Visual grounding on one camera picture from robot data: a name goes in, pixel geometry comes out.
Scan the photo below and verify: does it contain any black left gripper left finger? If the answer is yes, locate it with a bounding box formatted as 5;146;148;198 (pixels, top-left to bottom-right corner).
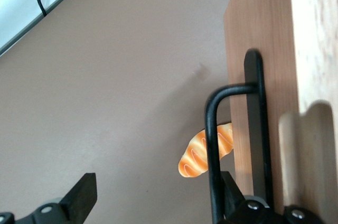
15;172;98;224

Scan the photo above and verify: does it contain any light wooden drawer cabinet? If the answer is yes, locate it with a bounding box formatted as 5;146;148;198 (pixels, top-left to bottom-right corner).
279;0;338;224

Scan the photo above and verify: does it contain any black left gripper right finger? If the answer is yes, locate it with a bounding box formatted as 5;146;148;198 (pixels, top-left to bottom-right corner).
220;170;325;224

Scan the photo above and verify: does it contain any orange striped bread roll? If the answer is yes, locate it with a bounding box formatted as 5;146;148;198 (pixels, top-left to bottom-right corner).
177;123;234;178

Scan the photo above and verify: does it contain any wooden drawer with black handle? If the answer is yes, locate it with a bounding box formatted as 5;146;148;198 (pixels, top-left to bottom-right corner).
204;0;302;224

